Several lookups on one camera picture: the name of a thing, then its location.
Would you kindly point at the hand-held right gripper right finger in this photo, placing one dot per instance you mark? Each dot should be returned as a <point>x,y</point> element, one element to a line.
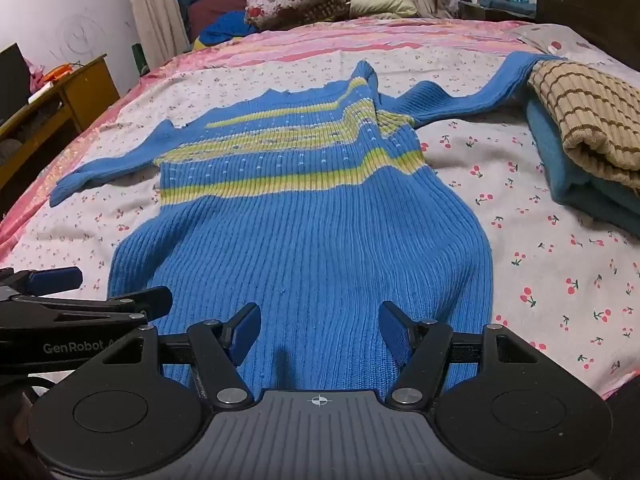
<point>392,330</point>

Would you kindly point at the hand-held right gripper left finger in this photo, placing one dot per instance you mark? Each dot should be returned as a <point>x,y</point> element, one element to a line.
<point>247,330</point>

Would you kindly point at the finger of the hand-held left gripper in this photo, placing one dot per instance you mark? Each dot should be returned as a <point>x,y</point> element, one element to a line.
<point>55,278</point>
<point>145,297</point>

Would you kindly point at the blue yellow-striped knit sweater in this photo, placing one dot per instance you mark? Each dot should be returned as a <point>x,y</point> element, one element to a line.
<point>310,240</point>

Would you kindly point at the cherry print bedsheet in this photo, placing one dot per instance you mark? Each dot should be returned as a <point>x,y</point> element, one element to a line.
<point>525,220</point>

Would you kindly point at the white paper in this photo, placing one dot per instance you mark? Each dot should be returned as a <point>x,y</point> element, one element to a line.
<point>42,92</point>

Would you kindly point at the wooden desk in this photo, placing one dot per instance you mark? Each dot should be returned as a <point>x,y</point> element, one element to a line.
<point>85,90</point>

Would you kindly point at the dark monitor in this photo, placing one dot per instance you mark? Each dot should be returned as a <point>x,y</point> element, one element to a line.
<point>12,80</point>

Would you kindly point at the orange object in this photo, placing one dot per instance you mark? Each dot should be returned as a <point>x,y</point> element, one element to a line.
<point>57,72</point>

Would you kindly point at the folded teal garment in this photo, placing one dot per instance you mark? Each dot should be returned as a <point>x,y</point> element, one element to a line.
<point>575,175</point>

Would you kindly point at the crumpled blue cloth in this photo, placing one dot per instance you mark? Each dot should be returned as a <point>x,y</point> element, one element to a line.
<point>225,25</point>

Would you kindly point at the pink striped blanket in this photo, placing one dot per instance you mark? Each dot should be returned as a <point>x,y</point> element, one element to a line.
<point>300,45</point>

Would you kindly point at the folded beige striped garment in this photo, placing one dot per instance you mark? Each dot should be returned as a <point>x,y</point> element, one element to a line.
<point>590,115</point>

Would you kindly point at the maroon sofa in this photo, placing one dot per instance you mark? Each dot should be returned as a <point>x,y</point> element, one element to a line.
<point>215,2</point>

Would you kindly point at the beige pillow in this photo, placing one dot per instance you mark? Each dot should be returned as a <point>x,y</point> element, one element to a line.
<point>382,6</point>

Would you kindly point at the brown checkered cloth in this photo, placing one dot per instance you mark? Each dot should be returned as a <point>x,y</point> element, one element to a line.
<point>322,12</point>

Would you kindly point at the dark nightstand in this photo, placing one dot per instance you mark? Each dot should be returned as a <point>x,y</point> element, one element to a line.
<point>480,12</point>

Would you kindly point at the spotted light pillow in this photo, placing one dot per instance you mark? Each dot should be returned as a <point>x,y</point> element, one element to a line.
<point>565,42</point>

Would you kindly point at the dull blue cloth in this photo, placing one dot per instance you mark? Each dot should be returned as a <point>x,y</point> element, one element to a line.
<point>507,2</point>

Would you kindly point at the dark wooden headboard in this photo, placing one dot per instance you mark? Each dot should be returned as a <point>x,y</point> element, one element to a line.
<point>590,0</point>

